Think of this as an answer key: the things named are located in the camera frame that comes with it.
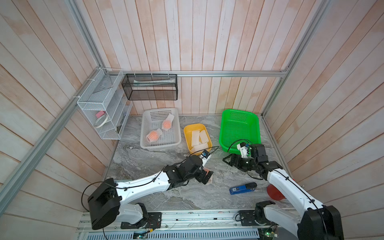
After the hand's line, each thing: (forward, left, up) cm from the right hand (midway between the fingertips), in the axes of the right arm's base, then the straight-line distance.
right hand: (228, 160), depth 83 cm
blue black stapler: (-12, -12, -11) cm, 20 cm away
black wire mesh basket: (+51, +52, +14) cm, 74 cm away
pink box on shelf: (+17, +73, +19) cm, 77 cm away
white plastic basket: (+38, +52, -7) cm, 65 cm away
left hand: (-7, +14, +2) cm, 15 cm away
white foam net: (+21, +19, -7) cm, 29 cm away
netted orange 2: (+18, +47, -2) cm, 50 cm away
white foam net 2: (+22, +13, -7) cm, 26 cm away
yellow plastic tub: (+27, +24, -6) cm, 37 cm away
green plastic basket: (+35, -14, -12) cm, 40 cm away
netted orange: (+31, +39, -4) cm, 50 cm away
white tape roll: (+14, +72, +17) cm, 75 cm away
